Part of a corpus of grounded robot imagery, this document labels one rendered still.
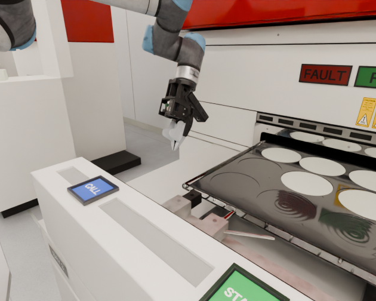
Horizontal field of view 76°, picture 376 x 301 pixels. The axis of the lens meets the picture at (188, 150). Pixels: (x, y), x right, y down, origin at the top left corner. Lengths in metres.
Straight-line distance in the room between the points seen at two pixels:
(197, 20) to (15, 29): 0.50
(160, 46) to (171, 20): 0.09
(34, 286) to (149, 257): 1.42
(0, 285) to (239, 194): 0.42
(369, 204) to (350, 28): 0.40
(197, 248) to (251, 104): 0.61
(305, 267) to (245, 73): 0.57
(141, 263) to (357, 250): 0.30
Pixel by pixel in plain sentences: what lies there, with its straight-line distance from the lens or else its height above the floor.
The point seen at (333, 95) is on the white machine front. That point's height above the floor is 1.05.
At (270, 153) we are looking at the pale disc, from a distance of 0.68.
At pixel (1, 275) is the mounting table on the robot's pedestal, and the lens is 0.53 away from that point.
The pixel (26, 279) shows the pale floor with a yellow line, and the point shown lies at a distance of 1.73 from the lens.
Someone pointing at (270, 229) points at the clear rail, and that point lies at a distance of 0.42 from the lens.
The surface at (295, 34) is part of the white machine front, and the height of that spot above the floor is 1.20.
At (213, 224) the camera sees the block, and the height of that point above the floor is 0.91.
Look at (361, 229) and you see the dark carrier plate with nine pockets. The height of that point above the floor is 0.90.
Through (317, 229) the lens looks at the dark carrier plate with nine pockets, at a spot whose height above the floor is 0.90.
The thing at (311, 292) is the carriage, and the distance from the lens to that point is 0.38.
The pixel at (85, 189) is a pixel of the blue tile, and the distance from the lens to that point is 0.40.
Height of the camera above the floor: 1.16
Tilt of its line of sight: 23 degrees down
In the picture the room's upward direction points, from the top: straight up
